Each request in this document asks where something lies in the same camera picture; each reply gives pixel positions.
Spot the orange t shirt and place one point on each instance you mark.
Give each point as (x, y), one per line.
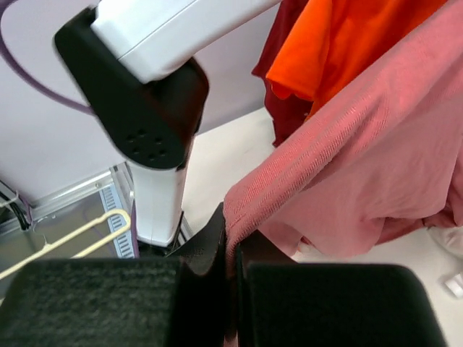
(332, 42)

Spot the cream hanger bottom left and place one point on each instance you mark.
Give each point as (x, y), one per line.
(85, 252)

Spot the white t shirt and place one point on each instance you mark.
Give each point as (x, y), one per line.
(446, 231)

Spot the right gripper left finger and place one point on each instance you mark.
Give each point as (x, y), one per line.
(177, 300)

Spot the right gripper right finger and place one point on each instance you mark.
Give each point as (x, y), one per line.
(284, 303)

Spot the slotted cable duct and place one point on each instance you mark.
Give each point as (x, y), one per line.
(123, 243)

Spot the pink t shirt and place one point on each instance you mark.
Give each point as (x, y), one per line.
(381, 159)

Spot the dark red t shirt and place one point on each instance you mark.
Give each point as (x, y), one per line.
(287, 114)

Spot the aluminium rail frame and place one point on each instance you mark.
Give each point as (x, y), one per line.
(71, 207)

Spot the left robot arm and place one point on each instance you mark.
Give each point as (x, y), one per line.
(134, 63)

